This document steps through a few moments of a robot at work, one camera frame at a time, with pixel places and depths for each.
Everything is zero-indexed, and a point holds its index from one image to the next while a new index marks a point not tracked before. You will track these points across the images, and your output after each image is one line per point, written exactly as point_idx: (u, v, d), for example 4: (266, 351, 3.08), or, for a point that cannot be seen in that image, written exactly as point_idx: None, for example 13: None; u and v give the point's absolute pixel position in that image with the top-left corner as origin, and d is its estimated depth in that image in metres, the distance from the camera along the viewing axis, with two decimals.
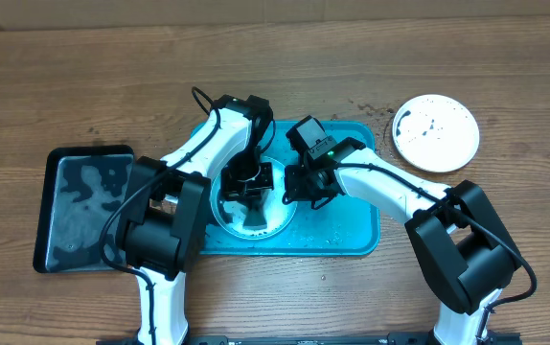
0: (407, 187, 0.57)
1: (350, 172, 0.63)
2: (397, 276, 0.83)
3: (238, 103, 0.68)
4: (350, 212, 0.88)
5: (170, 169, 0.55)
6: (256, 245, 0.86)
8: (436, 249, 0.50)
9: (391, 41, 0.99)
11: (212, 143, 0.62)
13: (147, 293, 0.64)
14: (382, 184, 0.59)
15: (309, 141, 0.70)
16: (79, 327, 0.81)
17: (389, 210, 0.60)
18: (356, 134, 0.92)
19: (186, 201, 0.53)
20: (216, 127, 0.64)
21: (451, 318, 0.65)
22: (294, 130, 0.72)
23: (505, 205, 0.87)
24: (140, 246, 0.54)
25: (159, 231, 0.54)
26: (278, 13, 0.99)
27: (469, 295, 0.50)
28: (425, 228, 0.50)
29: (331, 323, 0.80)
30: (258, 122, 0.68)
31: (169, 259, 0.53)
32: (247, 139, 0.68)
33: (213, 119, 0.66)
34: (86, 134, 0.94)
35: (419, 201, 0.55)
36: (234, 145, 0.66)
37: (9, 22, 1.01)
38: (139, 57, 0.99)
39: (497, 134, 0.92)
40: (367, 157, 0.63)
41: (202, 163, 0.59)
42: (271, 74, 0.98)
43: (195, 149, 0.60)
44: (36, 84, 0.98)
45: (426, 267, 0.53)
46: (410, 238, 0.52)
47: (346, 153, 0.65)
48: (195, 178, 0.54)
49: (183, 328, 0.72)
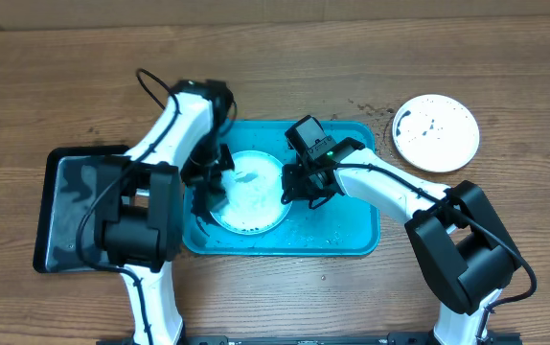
0: (406, 188, 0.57)
1: (350, 172, 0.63)
2: (397, 276, 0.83)
3: (194, 87, 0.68)
4: (350, 212, 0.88)
5: (134, 162, 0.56)
6: (255, 245, 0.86)
8: (436, 250, 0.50)
9: (391, 40, 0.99)
11: (175, 129, 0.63)
13: (135, 291, 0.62)
14: (381, 184, 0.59)
15: (309, 141, 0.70)
16: (79, 327, 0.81)
17: (388, 211, 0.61)
18: (356, 134, 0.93)
19: (156, 192, 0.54)
20: (175, 114, 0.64)
21: (451, 318, 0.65)
22: (293, 130, 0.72)
23: (505, 205, 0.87)
24: (120, 245, 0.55)
25: (136, 226, 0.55)
26: (278, 12, 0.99)
27: (469, 295, 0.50)
28: (425, 229, 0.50)
29: (331, 323, 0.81)
30: (217, 102, 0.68)
31: (151, 251, 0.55)
32: (210, 121, 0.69)
33: (171, 105, 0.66)
34: (86, 134, 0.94)
35: (419, 201, 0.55)
36: (196, 128, 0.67)
37: (8, 22, 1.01)
38: (139, 57, 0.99)
39: (497, 134, 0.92)
40: (367, 157, 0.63)
41: (168, 152, 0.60)
42: (271, 74, 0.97)
43: (159, 139, 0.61)
44: (36, 84, 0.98)
45: (426, 267, 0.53)
46: (410, 238, 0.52)
47: (345, 153, 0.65)
48: (162, 168, 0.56)
49: (178, 322, 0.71)
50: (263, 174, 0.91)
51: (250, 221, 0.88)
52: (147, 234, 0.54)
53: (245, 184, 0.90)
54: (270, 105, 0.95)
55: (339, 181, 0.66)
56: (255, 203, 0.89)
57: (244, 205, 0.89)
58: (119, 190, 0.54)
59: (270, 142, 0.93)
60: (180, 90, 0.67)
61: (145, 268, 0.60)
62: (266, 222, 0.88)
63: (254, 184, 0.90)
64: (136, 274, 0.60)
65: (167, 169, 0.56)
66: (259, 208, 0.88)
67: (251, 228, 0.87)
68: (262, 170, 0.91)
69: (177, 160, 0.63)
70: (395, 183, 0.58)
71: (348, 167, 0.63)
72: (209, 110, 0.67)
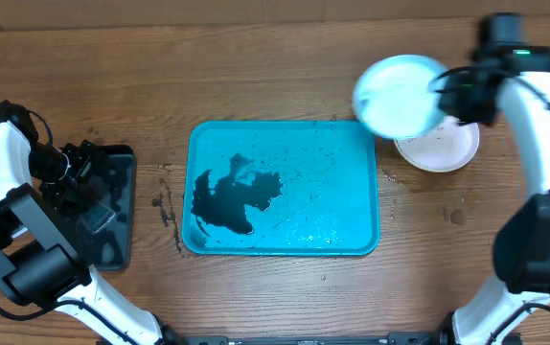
0: None
1: (521, 94, 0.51)
2: (397, 276, 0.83)
3: None
4: (350, 211, 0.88)
5: None
6: (256, 245, 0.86)
8: (538, 234, 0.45)
9: (391, 40, 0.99)
11: None
13: (84, 311, 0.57)
14: (540, 128, 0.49)
15: (500, 34, 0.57)
16: (79, 327, 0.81)
17: (525, 145, 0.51)
18: (356, 134, 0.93)
19: (26, 220, 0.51)
20: None
21: (482, 302, 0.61)
22: (489, 17, 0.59)
23: (506, 205, 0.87)
24: (37, 286, 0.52)
25: (39, 259, 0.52)
26: (278, 12, 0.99)
27: (523, 275, 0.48)
28: (549, 215, 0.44)
29: (331, 323, 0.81)
30: (15, 119, 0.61)
31: (69, 268, 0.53)
32: (25, 137, 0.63)
33: None
34: (86, 134, 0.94)
35: None
36: (20, 150, 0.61)
37: (9, 22, 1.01)
38: (139, 57, 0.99)
39: (497, 134, 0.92)
40: None
41: (8, 180, 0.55)
42: (272, 74, 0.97)
43: None
44: (36, 84, 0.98)
45: (513, 228, 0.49)
46: (525, 210, 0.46)
47: (538, 57, 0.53)
48: (11, 195, 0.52)
49: (150, 317, 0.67)
50: (417, 78, 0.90)
51: (397, 111, 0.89)
52: (53, 257, 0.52)
53: (397, 87, 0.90)
54: (270, 105, 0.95)
55: (502, 90, 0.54)
56: (402, 100, 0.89)
57: (397, 104, 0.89)
58: None
59: (270, 142, 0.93)
60: None
61: (78, 288, 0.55)
62: (373, 113, 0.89)
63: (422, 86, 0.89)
64: (74, 298, 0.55)
65: (20, 191, 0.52)
66: (385, 107, 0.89)
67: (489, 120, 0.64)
68: (397, 80, 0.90)
69: (24, 177, 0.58)
70: None
71: (528, 87, 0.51)
72: (13, 128, 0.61)
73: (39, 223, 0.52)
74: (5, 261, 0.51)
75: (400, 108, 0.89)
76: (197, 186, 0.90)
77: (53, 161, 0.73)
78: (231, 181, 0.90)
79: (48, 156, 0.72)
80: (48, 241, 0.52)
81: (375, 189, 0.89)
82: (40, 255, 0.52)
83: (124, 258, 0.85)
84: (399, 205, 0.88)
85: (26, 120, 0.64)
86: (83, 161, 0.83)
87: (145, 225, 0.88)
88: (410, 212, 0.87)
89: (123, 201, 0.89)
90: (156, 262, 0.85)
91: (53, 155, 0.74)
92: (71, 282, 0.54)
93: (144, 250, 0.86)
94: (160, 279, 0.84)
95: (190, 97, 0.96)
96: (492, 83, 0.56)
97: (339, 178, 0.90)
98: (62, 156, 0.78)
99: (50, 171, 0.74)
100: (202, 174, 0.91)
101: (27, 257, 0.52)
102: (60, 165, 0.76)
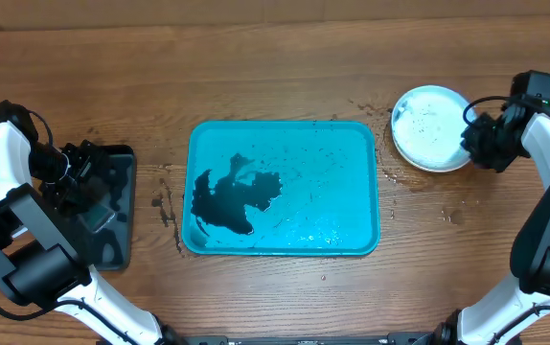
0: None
1: (542, 129, 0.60)
2: (397, 276, 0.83)
3: None
4: (349, 211, 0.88)
5: None
6: (256, 245, 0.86)
8: None
9: (391, 40, 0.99)
11: None
13: (85, 310, 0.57)
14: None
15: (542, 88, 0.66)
16: (79, 327, 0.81)
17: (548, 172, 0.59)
18: (356, 134, 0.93)
19: (26, 220, 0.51)
20: None
21: (492, 301, 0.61)
22: (527, 73, 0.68)
23: (506, 205, 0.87)
24: (37, 286, 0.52)
25: (39, 259, 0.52)
26: (278, 12, 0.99)
27: (539, 270, 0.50)
28: None
29: (331, 323, 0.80)
30: (15, 119, 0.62)
31: (69, 268, 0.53)
32: (25, 138, 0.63)
33: None
34: (86, 134, 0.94)
35: None
36: (19, 150, 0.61)
37: (9, 22, 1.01)
38: (139, 57, 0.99)
39: None
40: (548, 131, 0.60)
41: (7, 179, 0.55)
42: (271, 74, 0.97)
43: None
44: (36, 84, 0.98)
45: (530, 227, 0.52)
46: (546, 196, 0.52)
47: None
48: (11, 195, 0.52)
49: (150, 317, 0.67)
50: (454, 112, 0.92)
51: (419, 134, 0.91)
52: (53, 257, 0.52)
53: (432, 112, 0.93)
54: (270, 105, 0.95)
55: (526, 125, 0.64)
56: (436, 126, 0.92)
57: (424, 127, 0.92)
58: None
59: (270, 142, 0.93)
60: None
61: (78, 288, 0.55)
62: (400, 129, 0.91)
63: (457, 121, 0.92)
64: (74, 297, 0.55)
65: (20, 191, 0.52)
66: (413, 126, 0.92)
67: (507, 161, 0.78)
68: (435, 104, 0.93)
69: (23, 177, 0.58)
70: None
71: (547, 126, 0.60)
72: (13, 128, 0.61)
73: (39, 223, 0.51)
74: (5, 261, 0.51)
75: (422, 132, 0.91)
76: (197, 186, 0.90)
77: (53, 162, 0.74)
78: (231, 181, 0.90)
79: (48, 156, 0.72)
80: (48, 241, 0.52)
81: (375, 188, 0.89)
82: (40, 254, 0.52)
83: (124, 258, 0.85)
84: (399, 205, 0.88)
85: (26, 121, 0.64)
86: (83, 161, 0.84)
87: (146, 225, 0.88)
88: (410, 212, 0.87)
89: (122, 201, 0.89)
90: (156, 262, 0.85)
91: (53, 155, 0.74)
92: (71, 282, 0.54)
93: (144, 250, 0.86)
94: (161, 279, 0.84)
95: (190, 97, 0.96)
96: (513, 127, 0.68)
97: (339, 178, 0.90)
98: (61, 156, 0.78)
99: (50, 171, 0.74)
100: (202, 174, 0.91)
101: (27, 257, 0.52)
102: (60, 165, 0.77)
